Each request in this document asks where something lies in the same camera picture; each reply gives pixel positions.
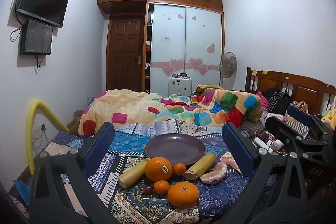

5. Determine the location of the yellow foam tube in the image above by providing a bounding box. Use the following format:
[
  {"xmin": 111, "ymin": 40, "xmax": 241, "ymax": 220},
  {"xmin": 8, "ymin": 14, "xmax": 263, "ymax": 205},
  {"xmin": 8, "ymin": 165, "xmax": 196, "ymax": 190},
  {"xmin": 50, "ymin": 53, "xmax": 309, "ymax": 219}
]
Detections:
[{"xmin": 26, "ymin": 99, "xmax": 70, "ymax": 174}]

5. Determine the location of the blue patterned bedsheet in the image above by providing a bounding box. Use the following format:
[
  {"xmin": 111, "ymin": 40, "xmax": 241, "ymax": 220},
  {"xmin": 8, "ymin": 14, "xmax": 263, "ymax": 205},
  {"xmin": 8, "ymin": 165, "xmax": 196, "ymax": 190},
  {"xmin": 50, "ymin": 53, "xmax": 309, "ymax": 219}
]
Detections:
[{"xmin": 39, "ymin": 119, "xmax": 266, "ymax": 224}]

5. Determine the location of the black television cable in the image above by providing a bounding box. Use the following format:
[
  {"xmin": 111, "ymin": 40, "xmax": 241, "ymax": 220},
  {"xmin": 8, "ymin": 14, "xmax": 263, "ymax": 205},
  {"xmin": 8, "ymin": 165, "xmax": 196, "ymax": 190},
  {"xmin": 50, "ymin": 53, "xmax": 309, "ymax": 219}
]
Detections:
[{"xmin": 10, "ymin": 0, "xmax": 28, "ymax": 41}]

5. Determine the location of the small tangerine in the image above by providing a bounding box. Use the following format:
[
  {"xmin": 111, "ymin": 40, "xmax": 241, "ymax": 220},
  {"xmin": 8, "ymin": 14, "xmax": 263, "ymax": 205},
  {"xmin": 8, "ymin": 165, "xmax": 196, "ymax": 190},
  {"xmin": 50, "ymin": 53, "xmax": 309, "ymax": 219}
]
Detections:
[
  {"xmin": 153, "ymin": 180, "xmax": 171, "ymax": 195},
  {"xmin": 172, "ymin": 163, "xmax": 186, "ymax": 176}
]

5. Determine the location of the purple plate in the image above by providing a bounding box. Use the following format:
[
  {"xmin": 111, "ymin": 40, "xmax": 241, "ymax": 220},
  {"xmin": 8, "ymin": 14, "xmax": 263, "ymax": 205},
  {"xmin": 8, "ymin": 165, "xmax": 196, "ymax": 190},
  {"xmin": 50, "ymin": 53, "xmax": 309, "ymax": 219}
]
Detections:
[{"xmin": 145, "ymin": 133, "xmax": 206, "ymax": 166}]

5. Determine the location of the large orange with sticker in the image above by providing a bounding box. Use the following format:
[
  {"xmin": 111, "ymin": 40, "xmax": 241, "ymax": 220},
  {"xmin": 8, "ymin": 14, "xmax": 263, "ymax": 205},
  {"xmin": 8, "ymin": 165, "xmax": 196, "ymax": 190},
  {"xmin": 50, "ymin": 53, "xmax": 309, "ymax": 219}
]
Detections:
[{"xmin": 144, "ymin": 157, "xmax": 173, "ymax": 182}]

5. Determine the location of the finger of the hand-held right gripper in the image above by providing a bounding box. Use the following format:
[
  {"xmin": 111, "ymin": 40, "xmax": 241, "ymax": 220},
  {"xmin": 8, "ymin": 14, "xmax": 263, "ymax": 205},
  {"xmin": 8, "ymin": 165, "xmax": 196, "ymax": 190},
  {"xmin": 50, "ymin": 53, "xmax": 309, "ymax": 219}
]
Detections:
[
  {"xmin": 287, "ymin": 105, "xmax": 328, "ymax": 139},
  {"xmin": 265, "ymin": 119, "xmax": 328, "ymax": 159}
]

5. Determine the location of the grey cloth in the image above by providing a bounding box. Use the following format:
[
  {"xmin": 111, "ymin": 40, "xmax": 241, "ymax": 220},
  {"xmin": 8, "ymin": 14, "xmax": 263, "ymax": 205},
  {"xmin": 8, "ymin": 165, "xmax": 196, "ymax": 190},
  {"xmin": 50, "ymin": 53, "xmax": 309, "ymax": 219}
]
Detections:
[{"xmin": 238, "ymin": 119, "xmax": 266, "ymax": 138}]

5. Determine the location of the frosted glass sliding door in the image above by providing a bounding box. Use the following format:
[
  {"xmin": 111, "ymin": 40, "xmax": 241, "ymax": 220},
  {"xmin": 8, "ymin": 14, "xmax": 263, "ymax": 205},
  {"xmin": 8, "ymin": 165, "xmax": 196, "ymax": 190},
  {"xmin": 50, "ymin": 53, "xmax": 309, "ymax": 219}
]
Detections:
[
  {"xmin": 149, "ymin": 4, "xmax": 187, "ymax": 94},
  {"xmin": 185, "ymin": 7, "xmax": 223, "ymax": 90}
]

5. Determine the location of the peeled pomelo segment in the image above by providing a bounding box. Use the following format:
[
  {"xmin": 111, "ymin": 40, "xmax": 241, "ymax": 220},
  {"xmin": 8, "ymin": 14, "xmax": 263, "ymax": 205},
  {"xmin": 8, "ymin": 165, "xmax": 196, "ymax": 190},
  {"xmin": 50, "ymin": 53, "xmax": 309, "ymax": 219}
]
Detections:
[
  {"xmin": 200, "ymin": 162, "xmax": 228, "ymax": 185},
  {"xmin": 220, "ymin": 151, "xmax": 242, "ymax": 174}
]

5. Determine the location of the black monitor cable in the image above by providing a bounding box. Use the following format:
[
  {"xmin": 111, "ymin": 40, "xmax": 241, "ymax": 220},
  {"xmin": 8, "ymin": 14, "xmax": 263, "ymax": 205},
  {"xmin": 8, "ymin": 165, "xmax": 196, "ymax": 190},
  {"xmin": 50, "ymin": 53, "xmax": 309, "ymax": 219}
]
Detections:
[{"xmin": 35, "ymin": 54, "xmax": 47, "ymax": 70}]

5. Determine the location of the pink cloth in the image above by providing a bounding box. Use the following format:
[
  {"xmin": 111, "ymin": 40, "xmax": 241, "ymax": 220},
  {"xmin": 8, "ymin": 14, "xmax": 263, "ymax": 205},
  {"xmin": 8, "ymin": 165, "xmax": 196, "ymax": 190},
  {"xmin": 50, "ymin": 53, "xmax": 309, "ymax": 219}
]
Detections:
[{"xmin": 256, "ymin": 91, "xmax": 269, "ymax": 109}]

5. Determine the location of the black backpack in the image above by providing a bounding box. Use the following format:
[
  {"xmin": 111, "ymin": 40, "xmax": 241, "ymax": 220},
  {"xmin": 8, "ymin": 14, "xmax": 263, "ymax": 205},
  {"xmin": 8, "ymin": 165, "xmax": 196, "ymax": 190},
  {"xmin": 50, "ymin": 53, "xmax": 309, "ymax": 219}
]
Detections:
[{"xmin": 262, "ymin": 88, "xmax": 291, "ymax": 116}]

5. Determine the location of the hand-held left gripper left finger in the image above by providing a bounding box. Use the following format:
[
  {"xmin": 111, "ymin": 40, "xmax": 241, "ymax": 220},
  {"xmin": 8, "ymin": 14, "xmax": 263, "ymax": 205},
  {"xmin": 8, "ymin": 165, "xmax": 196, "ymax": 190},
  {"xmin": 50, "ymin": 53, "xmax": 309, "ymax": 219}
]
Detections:
[{"xmin": 28, "ymin": 122, "xmax": 116, "ymax": 224}]

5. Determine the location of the small black monitor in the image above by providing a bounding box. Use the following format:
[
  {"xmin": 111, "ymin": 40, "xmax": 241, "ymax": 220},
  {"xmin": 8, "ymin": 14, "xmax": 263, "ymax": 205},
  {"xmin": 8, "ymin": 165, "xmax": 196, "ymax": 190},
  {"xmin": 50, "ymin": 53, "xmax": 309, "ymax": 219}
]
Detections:
[{"xmin": 20, "ymin": 19, "xmax": 54, "ymax": 55}]

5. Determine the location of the brown wooden door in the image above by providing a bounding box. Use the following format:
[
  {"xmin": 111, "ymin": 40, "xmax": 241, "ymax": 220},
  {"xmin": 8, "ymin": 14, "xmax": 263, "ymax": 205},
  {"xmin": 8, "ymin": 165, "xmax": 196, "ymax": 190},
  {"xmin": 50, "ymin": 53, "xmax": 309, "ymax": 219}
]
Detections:
[{"xmin": 108, "ymin": 15, "xmax": 145, "ymax": 92}]

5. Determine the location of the white case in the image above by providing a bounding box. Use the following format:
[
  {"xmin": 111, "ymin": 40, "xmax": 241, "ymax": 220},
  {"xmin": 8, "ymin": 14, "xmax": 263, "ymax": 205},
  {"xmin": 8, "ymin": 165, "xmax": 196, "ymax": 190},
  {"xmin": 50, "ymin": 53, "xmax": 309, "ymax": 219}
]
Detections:
[{"xmin": 168, "ymin": 76, "xmax": 192, "ymax": 96}]

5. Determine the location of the wooden headboard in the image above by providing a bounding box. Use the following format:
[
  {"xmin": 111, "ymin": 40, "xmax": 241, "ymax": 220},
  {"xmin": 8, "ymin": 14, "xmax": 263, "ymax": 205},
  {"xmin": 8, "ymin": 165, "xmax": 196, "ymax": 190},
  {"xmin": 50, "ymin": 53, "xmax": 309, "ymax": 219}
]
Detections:
[{"xmin": 245, "ymin": 67, "xmax": 336, "ymax": 119}]

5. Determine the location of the colourful patch blanket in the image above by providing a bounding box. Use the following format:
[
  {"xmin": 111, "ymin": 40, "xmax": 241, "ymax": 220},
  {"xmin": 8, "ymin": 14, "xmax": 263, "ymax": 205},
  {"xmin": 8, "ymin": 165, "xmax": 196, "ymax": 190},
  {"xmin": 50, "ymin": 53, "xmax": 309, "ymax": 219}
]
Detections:
[{"xmin": 78, "ymin": 85, "xmax": 263, "ymax": 137}]

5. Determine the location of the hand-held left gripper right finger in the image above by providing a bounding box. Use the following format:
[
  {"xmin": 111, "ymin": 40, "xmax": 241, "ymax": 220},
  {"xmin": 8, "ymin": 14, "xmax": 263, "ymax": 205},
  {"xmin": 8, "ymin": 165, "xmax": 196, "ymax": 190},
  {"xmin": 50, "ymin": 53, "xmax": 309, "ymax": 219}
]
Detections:
[{"xmin": 210, "ymin": 122, "xmax": 309, "ymax": 224}]

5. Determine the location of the standing fan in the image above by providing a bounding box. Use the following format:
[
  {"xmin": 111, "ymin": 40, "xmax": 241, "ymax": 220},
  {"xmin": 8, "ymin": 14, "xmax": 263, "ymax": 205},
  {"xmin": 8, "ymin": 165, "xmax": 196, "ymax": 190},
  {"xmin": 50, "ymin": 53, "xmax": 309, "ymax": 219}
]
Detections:
[{"xmin": 219, "ymin": 51, "xmax": 238, "ymax": 88}]

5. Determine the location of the striped cloth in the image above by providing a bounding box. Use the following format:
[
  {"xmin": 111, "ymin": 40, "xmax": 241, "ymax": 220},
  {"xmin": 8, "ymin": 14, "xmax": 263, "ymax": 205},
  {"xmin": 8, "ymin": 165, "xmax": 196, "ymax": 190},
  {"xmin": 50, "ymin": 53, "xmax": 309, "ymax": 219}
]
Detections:
[{"xmin": 285, "ymin": 101, "xmax": 315, "ymax": 139}]

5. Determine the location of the yellow sugarcane piece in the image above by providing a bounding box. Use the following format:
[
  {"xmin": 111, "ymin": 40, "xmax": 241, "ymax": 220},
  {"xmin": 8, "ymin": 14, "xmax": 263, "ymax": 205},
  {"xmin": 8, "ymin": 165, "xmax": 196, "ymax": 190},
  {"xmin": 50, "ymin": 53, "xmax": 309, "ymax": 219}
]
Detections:
[
  {"xmin": 118, "ymin": 159, "xmax": 151, "ymax": 188},
  {"xmin": 183, "ymin": 153, "xmax": 216, "ymax": 180}
]

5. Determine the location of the white power strip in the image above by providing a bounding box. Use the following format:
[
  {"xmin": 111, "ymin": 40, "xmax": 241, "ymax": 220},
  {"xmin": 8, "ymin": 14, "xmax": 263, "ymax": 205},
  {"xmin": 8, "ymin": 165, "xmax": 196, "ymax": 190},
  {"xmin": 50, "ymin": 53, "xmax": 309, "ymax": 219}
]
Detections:
[{"xmin": 253, "ymin": 135, "xmax": 274, "ymax": 154}]

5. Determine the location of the yellow plush toy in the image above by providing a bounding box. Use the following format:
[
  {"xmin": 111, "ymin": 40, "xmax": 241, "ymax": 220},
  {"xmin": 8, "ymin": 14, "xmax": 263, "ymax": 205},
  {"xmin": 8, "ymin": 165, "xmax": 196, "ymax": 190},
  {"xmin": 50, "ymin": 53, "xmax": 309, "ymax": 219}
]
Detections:
[{"xmin": 321, "ymin": 103, "xmax": 336, "ymax": 131}]

